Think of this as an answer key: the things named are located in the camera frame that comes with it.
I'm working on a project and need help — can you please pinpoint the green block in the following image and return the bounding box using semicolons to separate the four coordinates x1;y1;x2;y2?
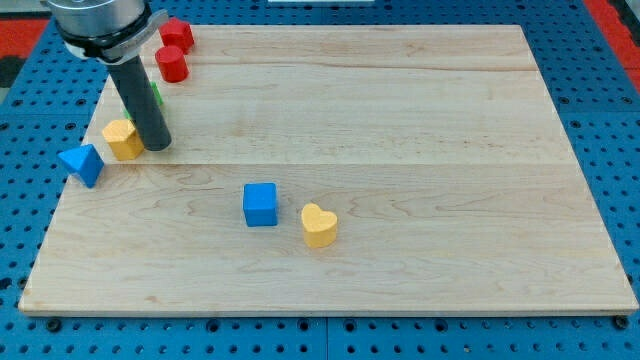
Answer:
122;81;164;120

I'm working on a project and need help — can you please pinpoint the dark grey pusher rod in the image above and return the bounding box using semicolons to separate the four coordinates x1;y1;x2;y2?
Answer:
106;56;172;151

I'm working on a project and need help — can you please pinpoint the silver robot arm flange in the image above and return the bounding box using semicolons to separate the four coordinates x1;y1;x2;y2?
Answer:
43;0;169;65

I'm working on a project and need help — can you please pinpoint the light wooden board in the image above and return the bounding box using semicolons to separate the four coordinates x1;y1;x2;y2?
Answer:
19;25;638;317

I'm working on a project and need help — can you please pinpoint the yellow heart block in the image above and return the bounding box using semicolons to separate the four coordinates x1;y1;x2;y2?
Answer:
301;203;338;248

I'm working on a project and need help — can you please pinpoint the blue cube block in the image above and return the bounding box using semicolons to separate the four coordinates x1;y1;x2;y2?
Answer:
242;183;278;227

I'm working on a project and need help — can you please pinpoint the red cylinder block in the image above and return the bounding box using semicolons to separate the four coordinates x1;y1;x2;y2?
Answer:
154;45;189;83

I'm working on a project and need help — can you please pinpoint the yellow hexagonal block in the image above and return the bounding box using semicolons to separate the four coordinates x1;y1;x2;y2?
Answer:
102;119;144;161

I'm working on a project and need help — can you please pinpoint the red hexagonal block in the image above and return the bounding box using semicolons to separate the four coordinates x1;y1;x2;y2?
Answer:
159;17;195;54

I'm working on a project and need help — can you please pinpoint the blue triangular block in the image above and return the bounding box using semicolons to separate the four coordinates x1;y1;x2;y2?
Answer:
58;144;104;188

